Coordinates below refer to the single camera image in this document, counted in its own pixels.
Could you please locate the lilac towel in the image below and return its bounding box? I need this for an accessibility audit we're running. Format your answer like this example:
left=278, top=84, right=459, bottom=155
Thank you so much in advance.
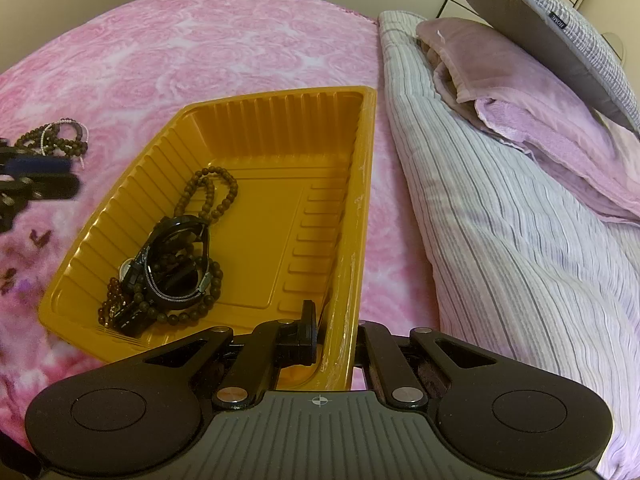
left=472, top=95, right=640, bottom=223

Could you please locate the striped grey pillow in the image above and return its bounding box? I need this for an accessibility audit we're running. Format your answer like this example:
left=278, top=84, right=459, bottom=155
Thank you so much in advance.
left=377, top=10, right=640, bottom=480

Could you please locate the gold plastic tray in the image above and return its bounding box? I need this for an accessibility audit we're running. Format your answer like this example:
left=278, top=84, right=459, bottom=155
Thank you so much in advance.
left=37, top=86, right=378, bottom=392

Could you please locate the purple pillow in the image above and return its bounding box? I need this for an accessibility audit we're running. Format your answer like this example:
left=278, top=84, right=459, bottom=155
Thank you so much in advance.
left=416, top=17, right=593, bottom=128

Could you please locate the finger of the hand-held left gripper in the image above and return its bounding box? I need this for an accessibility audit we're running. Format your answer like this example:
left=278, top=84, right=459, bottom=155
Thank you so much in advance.
left=0, top=174, right=81, bottom=233
left=0, top=141, right=71, bottom=177

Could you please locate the pink floral blanket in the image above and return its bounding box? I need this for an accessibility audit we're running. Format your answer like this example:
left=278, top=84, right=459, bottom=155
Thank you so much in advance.
left=0, top=0, right=443, bottom=480

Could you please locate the amber brown bead necklace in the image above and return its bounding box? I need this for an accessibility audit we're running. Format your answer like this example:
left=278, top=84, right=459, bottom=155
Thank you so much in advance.
left=97, top=280, right=132, bottom=331

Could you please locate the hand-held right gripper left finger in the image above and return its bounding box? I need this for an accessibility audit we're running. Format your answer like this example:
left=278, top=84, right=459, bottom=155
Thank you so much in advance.
left=142, top=299, right=319, bottom=396

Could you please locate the long dark brown bead necklace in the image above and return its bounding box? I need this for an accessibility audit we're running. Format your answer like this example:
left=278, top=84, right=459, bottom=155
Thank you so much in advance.
left=132, top=164, right=240, bottom=327

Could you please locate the black wristwatch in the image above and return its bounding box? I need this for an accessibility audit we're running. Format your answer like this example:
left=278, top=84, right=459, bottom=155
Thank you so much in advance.
left=132, top=215, right=213, bottom=307

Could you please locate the grey checked pillow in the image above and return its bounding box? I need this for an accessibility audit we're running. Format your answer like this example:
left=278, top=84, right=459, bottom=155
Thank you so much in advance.
left=442, top=0, right=640, bottom=136

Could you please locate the short dark bead bracelet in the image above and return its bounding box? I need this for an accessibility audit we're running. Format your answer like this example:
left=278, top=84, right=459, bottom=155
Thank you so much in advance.
left=14, top=119, right=90, bottom=161

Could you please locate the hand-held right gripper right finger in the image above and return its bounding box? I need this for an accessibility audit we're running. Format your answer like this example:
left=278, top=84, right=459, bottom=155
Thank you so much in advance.
left=352, top=320, right=498, bottom=395

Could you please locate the black lipstick tube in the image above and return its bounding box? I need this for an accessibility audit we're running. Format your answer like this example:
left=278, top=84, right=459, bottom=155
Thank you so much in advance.
left=116, top=305, right=153, bottom=337

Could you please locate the white pearl bracelet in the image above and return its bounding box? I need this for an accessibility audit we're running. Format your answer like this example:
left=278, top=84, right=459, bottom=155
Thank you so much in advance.
left=40, top=117, right=90, bottom=155

